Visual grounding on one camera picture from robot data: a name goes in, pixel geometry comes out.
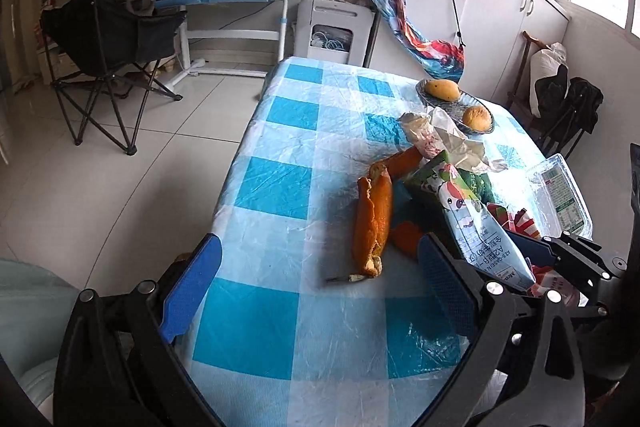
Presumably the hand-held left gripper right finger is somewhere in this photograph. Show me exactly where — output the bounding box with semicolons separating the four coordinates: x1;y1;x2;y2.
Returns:
417;232;587;427

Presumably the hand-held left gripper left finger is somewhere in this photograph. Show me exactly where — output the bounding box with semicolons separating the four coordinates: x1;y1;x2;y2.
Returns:
52;233;226;427

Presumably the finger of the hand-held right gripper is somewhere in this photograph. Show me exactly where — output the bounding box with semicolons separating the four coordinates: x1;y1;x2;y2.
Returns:
502;228;628;282

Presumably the clear plastic bottle green label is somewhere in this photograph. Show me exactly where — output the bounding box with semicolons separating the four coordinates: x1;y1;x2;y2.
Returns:
527;153;593;238

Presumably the green and white milk carton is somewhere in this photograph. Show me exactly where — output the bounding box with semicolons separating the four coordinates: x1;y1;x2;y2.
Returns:
404;151;537;292

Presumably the long orange fruit peel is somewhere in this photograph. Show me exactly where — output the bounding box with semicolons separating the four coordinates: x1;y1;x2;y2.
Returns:
325;161;396;284

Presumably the red and white wrapper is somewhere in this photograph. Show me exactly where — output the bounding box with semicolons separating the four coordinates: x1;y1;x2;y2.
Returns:
486;202;542;239

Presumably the small orange fruit peel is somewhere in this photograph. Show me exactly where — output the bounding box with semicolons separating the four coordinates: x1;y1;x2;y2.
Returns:
390;221;427;258

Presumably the green plush toy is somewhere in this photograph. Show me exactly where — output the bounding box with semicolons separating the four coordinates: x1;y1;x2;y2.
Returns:
459;169;494;208

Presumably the white tissue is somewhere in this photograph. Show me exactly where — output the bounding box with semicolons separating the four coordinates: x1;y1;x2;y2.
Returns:
430;107;507;172

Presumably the curved orange fruit peel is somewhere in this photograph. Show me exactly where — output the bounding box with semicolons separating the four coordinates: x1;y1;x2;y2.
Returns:
385;146;424;182

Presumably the blue checked plastic tablecloth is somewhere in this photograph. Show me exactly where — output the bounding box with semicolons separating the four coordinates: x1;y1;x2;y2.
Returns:
177;56;593;427

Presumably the brown-speckled yellow mango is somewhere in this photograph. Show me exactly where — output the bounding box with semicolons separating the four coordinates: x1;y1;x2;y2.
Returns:
461;105;492;131

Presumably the black clothing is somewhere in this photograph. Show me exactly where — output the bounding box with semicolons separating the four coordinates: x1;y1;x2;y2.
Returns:
534;64;605;135

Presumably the pale green cushion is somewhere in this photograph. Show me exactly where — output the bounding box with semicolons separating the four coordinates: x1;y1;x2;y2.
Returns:
0;258;83;427

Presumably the dark glass dish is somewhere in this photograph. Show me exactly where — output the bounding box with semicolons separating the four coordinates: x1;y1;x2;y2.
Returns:
416;78;496;136

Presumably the wooden chair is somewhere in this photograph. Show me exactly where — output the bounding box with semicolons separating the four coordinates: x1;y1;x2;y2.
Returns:
505;29;606;158

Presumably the white bag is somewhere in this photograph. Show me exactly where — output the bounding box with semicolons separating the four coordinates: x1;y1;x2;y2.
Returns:
529;42;570;118

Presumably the colourful printed bag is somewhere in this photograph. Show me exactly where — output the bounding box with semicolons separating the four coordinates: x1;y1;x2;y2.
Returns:
366;0;467;82

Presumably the white cabinet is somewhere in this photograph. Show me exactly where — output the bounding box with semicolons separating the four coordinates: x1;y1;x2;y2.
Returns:
385;0;571;108

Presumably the black folding chair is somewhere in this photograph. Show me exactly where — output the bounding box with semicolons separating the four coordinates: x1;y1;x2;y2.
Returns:
39;0;187;156

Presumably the bundle of cables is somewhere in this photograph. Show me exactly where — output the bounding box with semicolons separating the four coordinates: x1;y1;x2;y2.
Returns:
310;27;353;52

